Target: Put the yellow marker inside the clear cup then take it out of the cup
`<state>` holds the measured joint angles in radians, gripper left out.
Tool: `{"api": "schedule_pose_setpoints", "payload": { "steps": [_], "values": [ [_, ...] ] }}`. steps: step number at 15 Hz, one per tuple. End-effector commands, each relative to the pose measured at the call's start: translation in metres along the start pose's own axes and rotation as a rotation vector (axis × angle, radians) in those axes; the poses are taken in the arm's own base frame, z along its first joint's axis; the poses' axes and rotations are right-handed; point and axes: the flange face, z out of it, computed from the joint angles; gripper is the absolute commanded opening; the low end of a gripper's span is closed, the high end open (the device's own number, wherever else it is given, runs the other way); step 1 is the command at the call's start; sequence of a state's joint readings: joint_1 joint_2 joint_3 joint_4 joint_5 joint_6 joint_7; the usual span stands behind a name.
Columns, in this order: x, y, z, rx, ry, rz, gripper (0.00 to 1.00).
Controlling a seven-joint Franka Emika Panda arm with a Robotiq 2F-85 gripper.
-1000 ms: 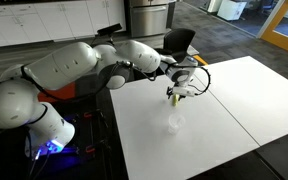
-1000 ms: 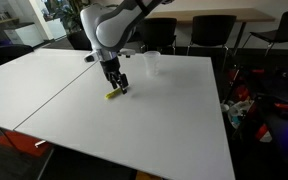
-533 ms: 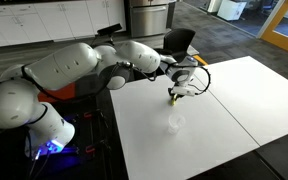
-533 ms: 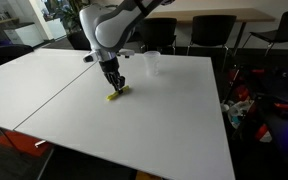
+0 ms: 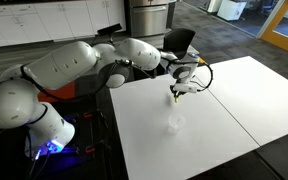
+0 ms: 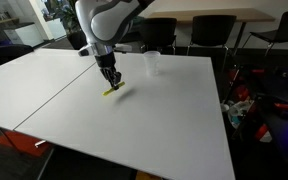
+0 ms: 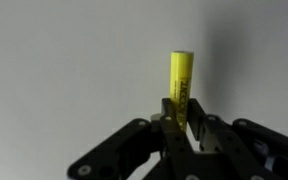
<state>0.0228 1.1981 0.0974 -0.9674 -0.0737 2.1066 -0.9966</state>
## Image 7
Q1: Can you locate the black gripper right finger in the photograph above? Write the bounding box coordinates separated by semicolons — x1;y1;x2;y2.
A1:
187;98;288;180

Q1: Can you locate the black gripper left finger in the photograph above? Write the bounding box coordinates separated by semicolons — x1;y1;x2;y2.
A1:
67;97;202;180

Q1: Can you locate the yellow marker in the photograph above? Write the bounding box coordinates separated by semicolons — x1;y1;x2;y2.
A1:
169;49;195;133

